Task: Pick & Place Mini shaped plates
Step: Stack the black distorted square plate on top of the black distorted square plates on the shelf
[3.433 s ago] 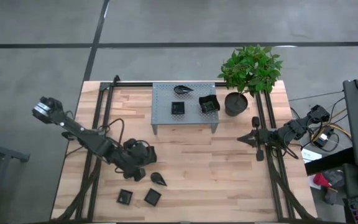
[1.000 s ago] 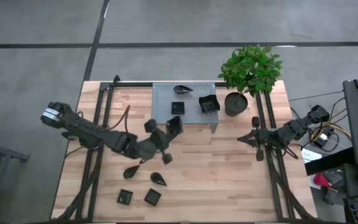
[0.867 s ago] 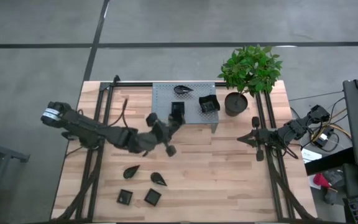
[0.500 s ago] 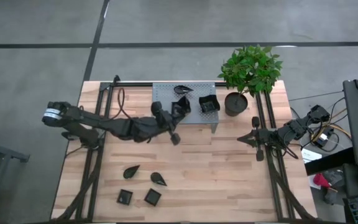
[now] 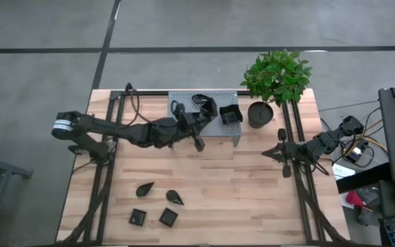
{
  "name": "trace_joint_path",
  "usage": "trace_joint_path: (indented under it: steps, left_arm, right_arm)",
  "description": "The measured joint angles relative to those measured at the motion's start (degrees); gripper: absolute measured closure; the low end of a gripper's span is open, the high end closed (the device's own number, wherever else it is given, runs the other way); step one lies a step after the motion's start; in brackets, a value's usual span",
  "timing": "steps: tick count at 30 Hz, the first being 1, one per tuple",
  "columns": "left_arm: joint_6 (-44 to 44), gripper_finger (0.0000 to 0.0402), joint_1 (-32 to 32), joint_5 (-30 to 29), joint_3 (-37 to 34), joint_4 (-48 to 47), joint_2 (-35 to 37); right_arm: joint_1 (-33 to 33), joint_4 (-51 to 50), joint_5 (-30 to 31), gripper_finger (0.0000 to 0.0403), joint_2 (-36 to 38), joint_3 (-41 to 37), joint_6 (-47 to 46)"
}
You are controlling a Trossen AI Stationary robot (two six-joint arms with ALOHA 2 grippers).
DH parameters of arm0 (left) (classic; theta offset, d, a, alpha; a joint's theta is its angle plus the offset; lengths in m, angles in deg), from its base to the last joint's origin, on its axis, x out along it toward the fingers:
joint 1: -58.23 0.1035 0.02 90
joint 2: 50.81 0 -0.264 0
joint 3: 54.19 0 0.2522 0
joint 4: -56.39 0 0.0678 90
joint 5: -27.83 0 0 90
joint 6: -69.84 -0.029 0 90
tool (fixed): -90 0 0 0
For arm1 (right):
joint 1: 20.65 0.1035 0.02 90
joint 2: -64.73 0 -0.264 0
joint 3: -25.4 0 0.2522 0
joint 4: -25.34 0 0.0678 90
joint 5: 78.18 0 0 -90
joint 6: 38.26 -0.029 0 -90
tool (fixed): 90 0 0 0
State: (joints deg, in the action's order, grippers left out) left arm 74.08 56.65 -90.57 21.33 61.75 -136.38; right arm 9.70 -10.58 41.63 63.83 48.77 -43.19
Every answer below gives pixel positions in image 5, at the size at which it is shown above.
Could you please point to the black metal bar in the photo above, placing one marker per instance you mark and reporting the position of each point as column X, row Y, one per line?
column 362, row 178

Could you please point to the red object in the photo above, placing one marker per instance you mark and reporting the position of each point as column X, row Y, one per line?
column 353, row 199

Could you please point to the grey metal stand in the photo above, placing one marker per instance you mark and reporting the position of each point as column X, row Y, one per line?
column 5, row 168

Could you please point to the grey perforated metal shelf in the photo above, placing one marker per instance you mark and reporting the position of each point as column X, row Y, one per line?
column 225, row 130

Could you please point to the white paper sheet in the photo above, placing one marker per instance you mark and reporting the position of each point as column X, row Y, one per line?
column 341, row 171

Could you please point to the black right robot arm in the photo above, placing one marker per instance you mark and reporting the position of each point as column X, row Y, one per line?
column 324, row 140

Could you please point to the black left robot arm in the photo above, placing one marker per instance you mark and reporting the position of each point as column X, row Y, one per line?
column 115, row 128

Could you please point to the small electronics box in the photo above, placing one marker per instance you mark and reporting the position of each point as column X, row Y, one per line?
column 355, row 154

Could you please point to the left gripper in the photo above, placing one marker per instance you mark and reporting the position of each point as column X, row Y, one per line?
column 189, row 125

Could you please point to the potted green plant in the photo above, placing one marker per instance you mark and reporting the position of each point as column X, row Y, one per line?
column 276, row 75

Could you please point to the black teardrop mini plate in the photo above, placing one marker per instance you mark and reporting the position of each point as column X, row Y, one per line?
column 173, row 196
column 143, row 190
column 199, row 99

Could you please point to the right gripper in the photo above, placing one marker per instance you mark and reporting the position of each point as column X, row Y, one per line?
column 291, row 151

